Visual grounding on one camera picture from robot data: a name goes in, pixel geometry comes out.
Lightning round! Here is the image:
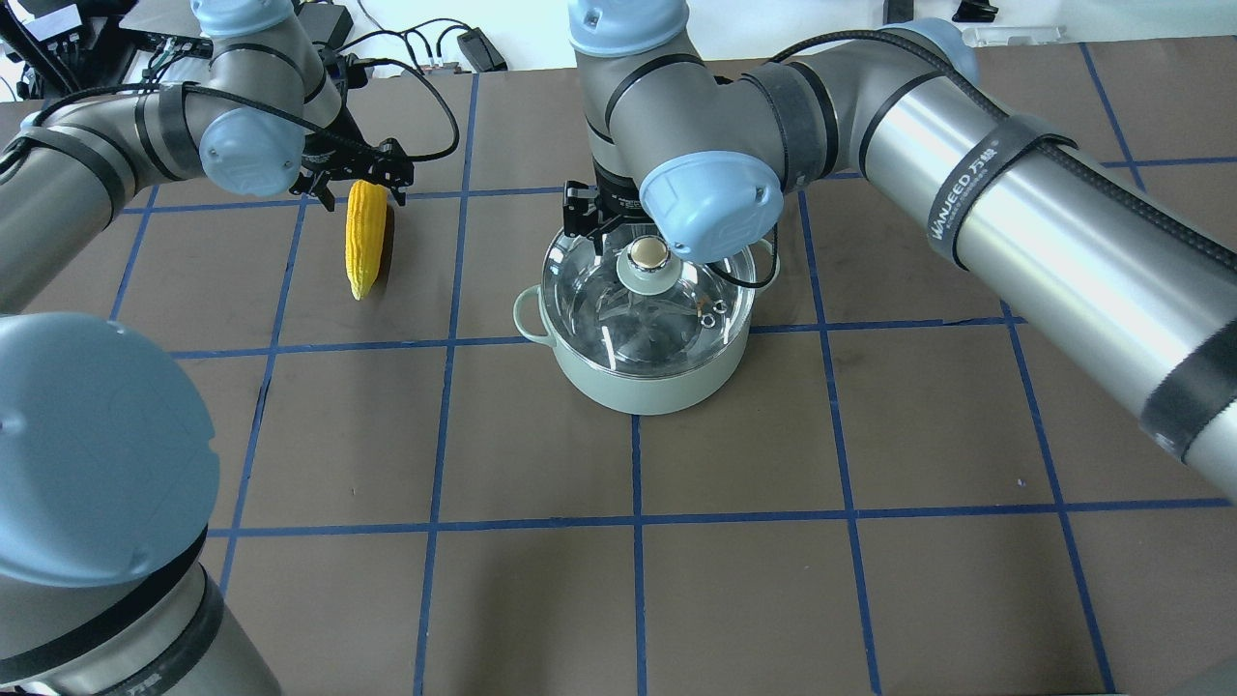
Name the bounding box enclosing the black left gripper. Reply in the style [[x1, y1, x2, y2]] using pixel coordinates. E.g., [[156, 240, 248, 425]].
[[289, 116, 414, 211]]

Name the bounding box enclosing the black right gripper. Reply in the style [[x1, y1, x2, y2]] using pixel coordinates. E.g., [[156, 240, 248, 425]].
[[562, 161, 644, 256]]

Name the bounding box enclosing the yellow corn cob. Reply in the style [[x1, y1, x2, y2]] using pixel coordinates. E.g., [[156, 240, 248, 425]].
[[344, 180, 388, 302]]

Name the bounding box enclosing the glass pot lid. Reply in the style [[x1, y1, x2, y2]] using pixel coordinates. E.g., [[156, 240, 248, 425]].
[[541, 224, 757, 380]]

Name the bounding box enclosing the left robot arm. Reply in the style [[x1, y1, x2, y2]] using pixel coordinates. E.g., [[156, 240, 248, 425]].
[[2, 1, 414, 695]]

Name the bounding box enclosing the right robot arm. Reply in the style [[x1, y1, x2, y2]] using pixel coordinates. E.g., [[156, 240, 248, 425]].
[[567, 1, 1236, 498]]

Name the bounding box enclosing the pale green electric pot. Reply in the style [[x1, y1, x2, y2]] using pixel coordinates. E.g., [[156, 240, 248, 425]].
[[512, 223, 779, 417]]

